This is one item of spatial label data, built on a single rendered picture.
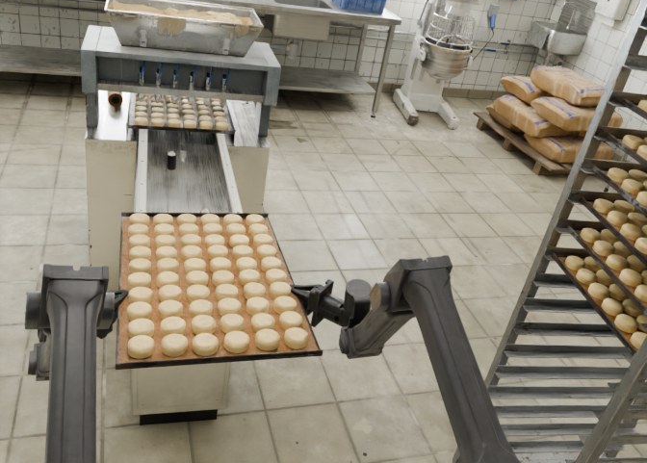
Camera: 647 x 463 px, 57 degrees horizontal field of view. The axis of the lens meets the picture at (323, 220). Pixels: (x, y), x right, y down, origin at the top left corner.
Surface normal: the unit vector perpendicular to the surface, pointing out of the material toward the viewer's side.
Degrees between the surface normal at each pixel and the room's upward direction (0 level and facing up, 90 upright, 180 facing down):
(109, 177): 90
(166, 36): 115
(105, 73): 90
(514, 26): 90
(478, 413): 18
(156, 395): 90
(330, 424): 0
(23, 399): 0
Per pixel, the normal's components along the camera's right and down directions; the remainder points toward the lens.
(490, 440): 0.09, -0.67
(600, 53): -0.95, 0.00
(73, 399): 0.35, -0.68
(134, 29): 0.15, 0.84
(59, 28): 0.28, 0.52
